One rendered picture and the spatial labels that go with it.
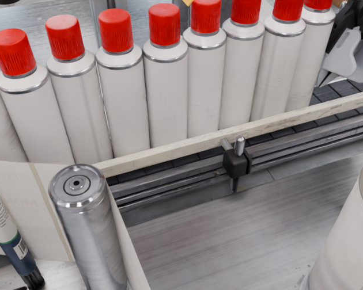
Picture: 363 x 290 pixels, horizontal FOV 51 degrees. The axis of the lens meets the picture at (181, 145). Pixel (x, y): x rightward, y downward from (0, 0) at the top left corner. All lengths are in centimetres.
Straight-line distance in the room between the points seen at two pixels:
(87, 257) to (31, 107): 18
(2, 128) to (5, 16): 64
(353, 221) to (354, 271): 4
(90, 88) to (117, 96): 3
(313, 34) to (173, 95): 20
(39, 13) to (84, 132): 62
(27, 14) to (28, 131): 64
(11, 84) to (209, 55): 21
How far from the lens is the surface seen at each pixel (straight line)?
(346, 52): 57
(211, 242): 45
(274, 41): 49
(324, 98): 67
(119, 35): 41
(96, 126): 46
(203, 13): 44
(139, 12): 100
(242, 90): 51
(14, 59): 40
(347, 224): 31
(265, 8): 89
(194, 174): 53
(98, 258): 31
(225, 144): 51
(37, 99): 42
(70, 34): 40
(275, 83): 52
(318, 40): 53
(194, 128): 52
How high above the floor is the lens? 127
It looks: 45 degrees down
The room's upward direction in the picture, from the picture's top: straight up
